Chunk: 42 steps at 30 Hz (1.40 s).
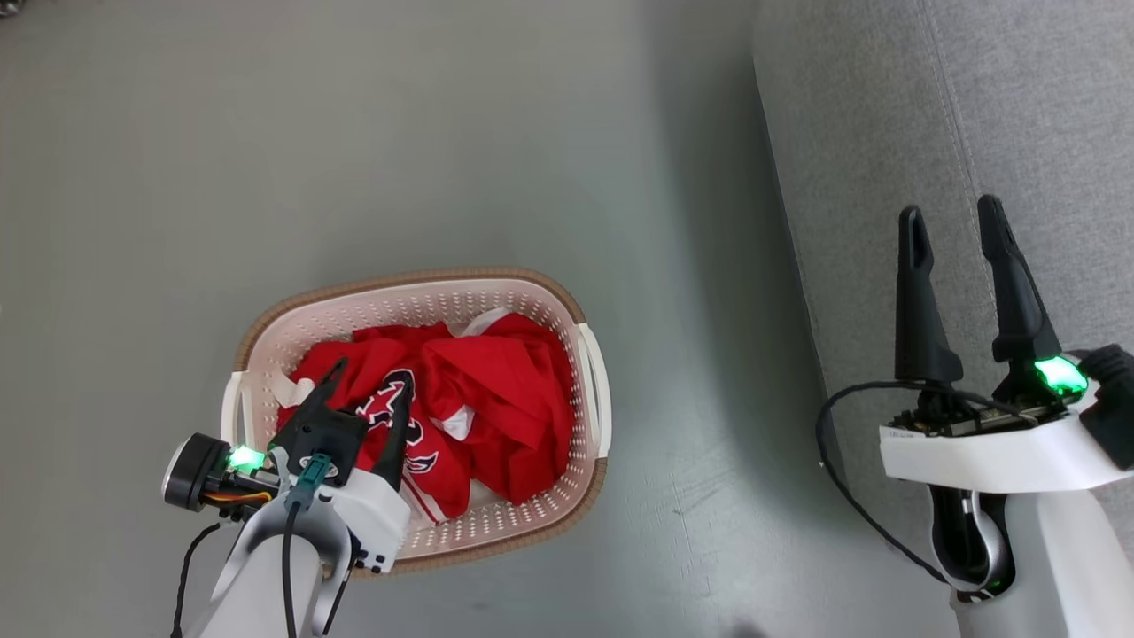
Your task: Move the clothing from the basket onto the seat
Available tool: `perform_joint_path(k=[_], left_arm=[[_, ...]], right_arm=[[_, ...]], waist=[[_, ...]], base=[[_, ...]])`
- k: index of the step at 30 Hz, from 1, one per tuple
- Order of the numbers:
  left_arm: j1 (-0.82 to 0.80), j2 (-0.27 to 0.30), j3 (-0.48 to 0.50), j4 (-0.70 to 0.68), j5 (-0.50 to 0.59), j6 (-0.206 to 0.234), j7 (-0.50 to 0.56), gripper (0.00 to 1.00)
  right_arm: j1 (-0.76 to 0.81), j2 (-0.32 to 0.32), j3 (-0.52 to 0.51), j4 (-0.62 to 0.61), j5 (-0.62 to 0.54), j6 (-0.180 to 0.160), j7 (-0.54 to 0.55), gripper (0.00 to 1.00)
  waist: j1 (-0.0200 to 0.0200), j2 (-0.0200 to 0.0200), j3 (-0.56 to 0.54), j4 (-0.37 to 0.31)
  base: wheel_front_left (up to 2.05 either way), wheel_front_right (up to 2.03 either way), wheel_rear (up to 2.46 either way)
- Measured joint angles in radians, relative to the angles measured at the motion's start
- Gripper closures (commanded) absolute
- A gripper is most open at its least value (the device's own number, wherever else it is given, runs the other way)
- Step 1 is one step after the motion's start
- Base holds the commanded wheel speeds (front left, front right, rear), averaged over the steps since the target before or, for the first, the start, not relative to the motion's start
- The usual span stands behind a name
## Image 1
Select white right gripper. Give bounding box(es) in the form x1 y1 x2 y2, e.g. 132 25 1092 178
879 195 1134 495

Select thin black cable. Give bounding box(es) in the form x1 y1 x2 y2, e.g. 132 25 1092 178
171 521 222 638
815 379 1064 587
321 554 357 637

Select white perforated laundry basket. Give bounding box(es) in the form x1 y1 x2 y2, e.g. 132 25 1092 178
220 268 612 577

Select black cable with teal connector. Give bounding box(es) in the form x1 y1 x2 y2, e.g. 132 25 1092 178
282 452 336 638

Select plain red garment white cuffs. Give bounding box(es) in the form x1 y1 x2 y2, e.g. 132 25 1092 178
354 310 577 506

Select grey fabric sofa seat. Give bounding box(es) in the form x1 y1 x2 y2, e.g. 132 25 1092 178
751 0 1134 577

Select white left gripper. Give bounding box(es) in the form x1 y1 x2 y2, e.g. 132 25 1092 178
304 357 416 573

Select red jersey with navy number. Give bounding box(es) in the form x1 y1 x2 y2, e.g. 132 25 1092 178
276 323 475 525

